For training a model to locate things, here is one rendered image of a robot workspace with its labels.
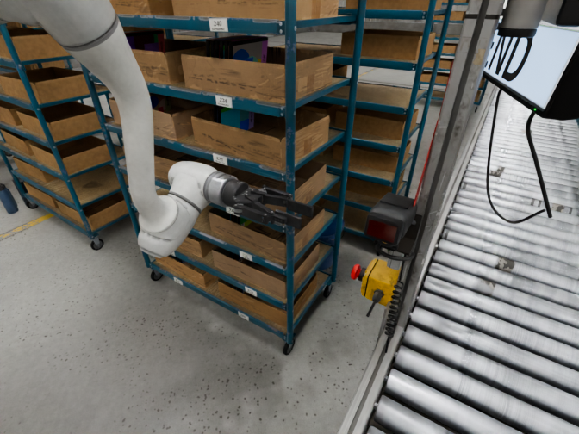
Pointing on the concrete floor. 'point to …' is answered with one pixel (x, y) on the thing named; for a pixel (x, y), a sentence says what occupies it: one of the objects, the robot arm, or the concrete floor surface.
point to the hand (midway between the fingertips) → (295, 213)
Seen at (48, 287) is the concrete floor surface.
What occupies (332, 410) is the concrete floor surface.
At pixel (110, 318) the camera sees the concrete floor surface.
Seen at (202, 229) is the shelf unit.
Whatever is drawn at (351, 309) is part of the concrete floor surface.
